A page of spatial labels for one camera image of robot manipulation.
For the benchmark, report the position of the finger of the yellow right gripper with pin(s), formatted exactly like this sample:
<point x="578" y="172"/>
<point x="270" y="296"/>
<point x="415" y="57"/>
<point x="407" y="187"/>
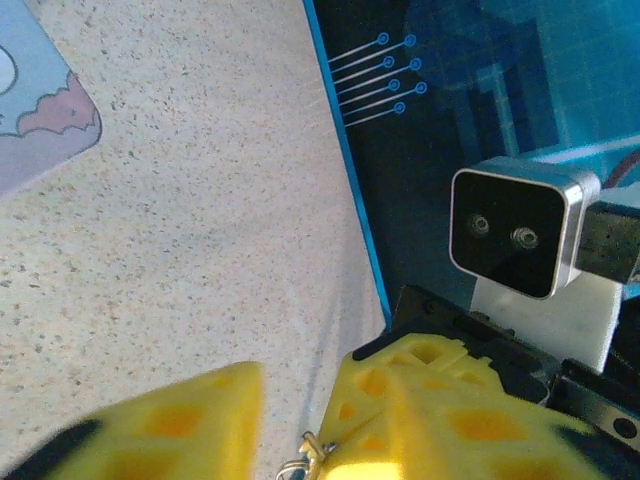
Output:
<point x="425" y="352"/>

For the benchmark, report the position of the blue printed right side panel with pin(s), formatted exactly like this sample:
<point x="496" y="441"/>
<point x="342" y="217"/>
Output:
<point x="450" y="100"/>

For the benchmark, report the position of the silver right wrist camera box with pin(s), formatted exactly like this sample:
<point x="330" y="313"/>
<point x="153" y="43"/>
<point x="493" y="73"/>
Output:
<point x="505" y="230"/>

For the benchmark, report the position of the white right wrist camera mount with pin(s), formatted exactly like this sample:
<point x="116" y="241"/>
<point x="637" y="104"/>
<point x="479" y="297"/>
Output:
<point x="565" y="320"/>

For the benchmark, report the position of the cartoon printed tin box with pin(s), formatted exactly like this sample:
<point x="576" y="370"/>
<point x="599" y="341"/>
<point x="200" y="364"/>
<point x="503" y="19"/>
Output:
<point x="35" y="95"/>

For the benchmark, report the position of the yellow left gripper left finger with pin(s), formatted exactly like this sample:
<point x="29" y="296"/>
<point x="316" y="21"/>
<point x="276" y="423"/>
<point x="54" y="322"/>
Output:
<point x="190" y="425"/>

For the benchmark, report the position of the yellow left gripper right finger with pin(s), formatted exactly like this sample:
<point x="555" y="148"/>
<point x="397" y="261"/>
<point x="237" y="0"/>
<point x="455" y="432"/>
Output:
<point x="450" y="440"/>

